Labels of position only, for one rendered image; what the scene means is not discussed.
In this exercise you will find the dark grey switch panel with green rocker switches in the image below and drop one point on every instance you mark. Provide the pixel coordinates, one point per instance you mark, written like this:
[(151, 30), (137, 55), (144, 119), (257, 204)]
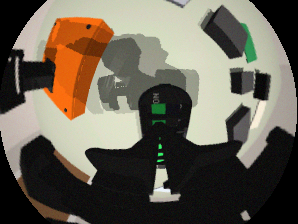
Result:
[(168, 103)]

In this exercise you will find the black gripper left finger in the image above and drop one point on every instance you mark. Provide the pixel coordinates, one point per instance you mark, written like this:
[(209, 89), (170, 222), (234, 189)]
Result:
[(138, 161)]

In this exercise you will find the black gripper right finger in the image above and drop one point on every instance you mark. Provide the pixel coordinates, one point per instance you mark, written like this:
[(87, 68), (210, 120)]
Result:
[(182, 157)]

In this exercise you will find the green flat panel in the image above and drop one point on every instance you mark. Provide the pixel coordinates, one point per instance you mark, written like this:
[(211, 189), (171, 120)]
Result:
[(249, 50)]

